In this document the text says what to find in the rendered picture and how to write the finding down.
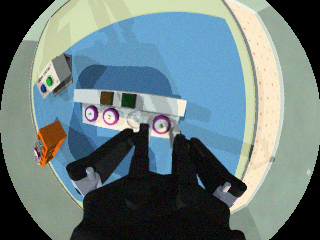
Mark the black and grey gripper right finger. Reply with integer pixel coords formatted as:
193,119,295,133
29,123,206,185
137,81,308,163
169,119,247,214

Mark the orange tube rack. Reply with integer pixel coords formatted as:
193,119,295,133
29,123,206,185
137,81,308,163
37,120,67,168

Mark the blue flat mat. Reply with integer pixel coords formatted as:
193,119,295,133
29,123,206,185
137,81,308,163
33,12,246,202

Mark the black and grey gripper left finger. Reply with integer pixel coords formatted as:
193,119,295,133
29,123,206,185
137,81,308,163
66,116,154,211

